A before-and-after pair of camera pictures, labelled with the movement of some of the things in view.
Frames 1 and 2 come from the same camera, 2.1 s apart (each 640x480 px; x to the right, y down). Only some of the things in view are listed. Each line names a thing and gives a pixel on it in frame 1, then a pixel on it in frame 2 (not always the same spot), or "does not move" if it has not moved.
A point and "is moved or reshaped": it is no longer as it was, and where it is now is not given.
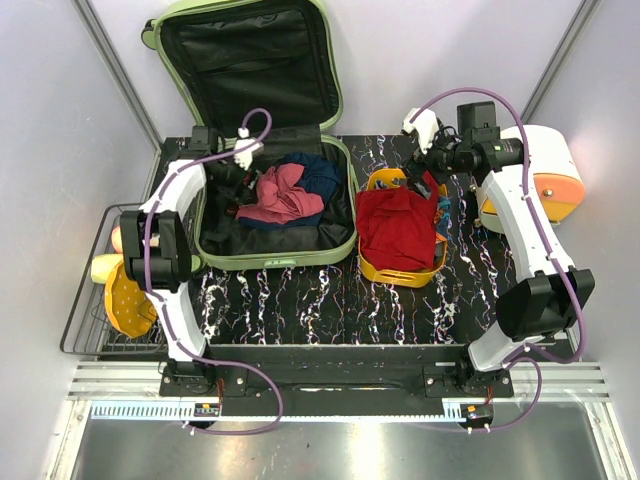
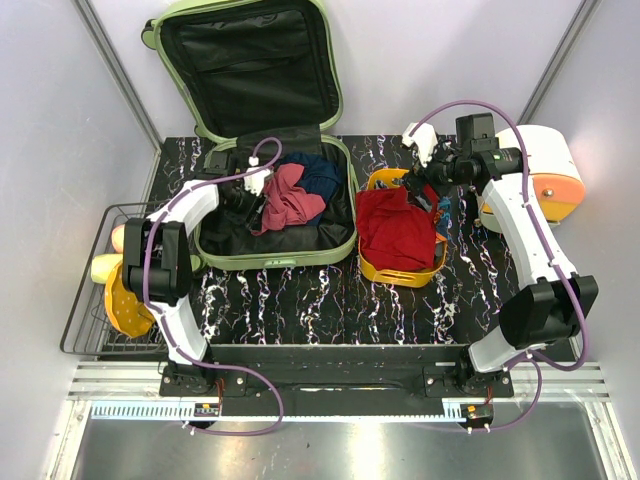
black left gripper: [236, 190] -> [257, 204]
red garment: [396, 227] does not move
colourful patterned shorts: [443, 221] does not move
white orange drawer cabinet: [554, 172] does not move
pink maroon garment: [278, 201] is moved or reshaped
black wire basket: [90, 330] does not move
